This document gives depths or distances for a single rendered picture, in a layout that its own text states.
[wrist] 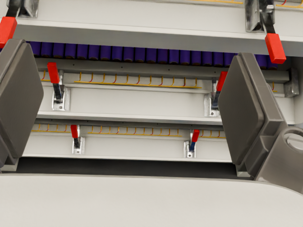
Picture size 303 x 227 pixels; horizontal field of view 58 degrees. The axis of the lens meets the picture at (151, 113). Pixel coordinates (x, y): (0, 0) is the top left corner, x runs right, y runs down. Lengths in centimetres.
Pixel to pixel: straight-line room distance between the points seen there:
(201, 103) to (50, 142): 37
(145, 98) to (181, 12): 20
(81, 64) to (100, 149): 25
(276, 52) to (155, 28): 13
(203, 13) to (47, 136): 48
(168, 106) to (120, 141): 21
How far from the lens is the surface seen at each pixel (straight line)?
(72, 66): 49
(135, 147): 67
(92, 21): 33
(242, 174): 81
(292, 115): 57
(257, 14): 34
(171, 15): 34
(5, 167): 81
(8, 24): 31
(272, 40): 31
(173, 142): 68
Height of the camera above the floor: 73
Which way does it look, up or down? 59 degrees down
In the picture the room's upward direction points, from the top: 9 degrees clockwise
